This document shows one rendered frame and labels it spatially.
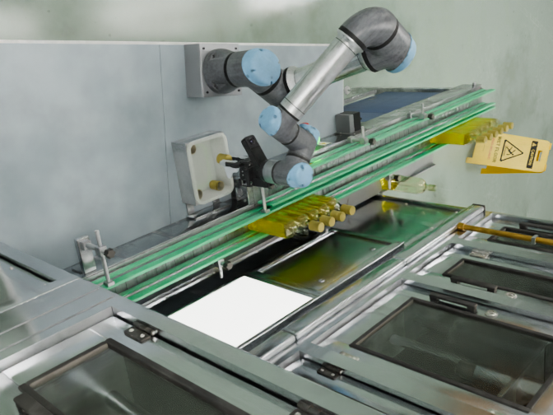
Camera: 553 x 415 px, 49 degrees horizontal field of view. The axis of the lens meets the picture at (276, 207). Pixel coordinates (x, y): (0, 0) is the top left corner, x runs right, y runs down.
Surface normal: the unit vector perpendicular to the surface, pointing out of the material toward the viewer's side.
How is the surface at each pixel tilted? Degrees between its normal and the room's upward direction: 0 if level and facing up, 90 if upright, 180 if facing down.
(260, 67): 10
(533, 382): 90
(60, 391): 90
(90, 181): 0
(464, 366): 90
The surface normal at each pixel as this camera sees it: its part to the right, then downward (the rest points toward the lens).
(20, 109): 0.72, 0.14
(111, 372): -0.12, -0.94
